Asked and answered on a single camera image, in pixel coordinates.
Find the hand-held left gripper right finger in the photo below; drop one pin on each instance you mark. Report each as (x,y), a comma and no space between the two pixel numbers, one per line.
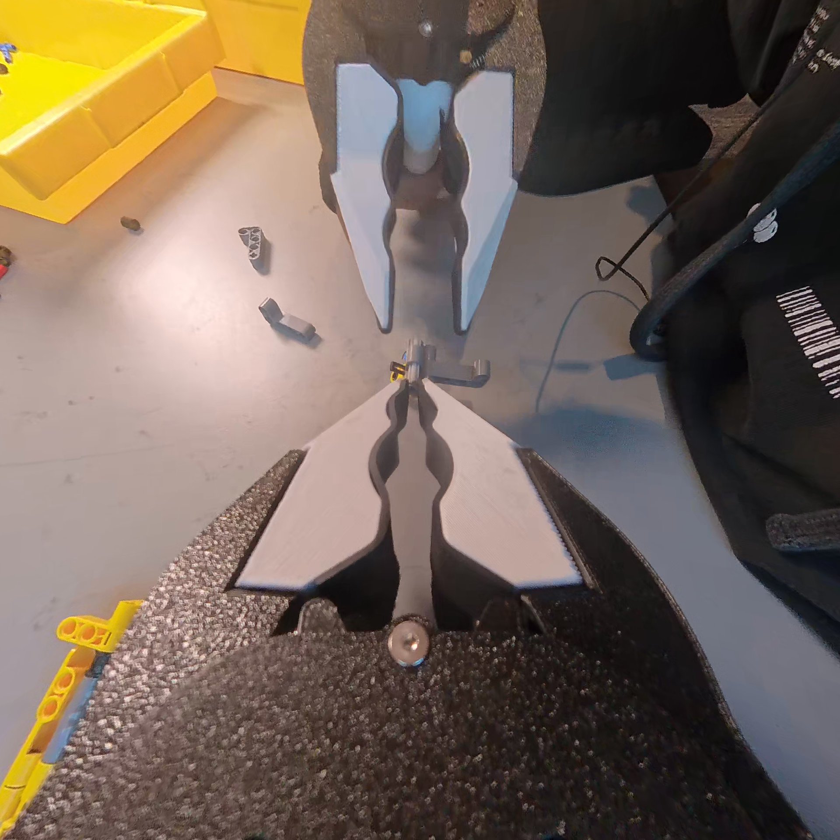
(505,518)

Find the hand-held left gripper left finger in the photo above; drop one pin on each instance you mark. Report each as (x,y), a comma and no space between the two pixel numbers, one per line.
(321,518)

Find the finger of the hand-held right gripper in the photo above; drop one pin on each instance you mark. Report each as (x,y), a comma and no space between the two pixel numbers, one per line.
(361,164)
(489,164)

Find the grey and yellow brick assembly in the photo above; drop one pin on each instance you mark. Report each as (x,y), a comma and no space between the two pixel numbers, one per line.
(466,374)

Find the grey angled brick beam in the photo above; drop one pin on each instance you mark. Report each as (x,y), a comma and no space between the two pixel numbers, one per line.
(292,323)

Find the person's right forearm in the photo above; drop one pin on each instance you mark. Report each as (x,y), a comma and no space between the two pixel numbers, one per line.
(623,98)

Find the grey desk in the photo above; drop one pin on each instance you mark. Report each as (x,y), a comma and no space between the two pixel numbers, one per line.
(164,426)

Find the plain yellow bin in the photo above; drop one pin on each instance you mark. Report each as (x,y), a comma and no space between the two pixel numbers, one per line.
(262,39)

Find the grey triangular brick piece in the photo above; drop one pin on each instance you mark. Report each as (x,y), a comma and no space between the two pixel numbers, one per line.
(256,249)

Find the yellow parts bin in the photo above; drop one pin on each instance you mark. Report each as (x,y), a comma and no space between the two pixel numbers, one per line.
(79,157)

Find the yellow brick piston assembly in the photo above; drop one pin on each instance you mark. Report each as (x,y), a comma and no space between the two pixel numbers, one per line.
(72,663)

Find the pile of small brick pieces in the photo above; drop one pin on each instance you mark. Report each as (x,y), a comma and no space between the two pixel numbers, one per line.
(5,262)

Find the cluster of blue brick pieces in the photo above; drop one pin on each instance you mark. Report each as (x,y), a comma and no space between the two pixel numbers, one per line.
(5,56)

